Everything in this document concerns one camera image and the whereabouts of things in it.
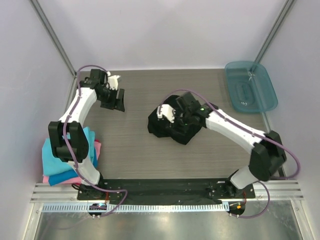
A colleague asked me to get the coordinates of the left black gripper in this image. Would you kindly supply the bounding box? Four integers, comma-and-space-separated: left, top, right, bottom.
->
97, 86, 125, 112

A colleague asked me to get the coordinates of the black t shirt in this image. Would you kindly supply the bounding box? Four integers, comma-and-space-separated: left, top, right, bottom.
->
147, 94, 211, 145

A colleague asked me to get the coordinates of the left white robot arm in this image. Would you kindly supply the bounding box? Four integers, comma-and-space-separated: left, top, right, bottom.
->
48, 65, 125, 200

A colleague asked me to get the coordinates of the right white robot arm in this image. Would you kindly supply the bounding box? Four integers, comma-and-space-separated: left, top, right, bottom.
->
172, 92, 287, 198

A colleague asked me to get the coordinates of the teal plastic bin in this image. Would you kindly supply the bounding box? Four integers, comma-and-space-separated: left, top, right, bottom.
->
224, 61, 278, 114

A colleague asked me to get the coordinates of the light blue folded shirt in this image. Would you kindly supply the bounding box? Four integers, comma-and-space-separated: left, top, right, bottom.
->
41, 126, 97, 177

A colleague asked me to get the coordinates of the dark blue folded shirt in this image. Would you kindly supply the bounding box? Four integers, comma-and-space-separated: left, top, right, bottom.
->
42, 149, 82, 186

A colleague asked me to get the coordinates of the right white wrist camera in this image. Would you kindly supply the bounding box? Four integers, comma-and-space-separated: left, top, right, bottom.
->
156, 104, 176, 123

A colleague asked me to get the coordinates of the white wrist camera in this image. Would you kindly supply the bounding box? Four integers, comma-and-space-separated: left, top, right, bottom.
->
156, 104, 176, 123
107, 71, 121, 91

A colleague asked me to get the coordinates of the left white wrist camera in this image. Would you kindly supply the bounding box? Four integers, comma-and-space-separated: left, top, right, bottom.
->
107, 71, 121, 91

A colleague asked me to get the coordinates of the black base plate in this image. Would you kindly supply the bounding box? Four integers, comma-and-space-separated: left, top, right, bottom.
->
71, 178, 256, 206

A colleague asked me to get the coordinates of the left frame post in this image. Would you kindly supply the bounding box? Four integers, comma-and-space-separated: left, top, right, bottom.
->
29, 0, 77, 79

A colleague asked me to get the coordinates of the frame post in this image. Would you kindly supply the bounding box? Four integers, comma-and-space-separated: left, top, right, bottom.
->
29, 0, 77, 79
254, 0, 297, 63

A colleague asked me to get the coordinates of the aluminium extrusion rail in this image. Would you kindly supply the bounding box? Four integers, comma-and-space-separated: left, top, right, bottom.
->
30, 180, 304, 203

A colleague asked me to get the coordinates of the slotted cable duct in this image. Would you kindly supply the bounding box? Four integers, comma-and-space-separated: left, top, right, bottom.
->
42, 202, 229, 214

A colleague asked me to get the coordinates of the right frame post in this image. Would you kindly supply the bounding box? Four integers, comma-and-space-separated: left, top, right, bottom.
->
254, 0, 297, 63

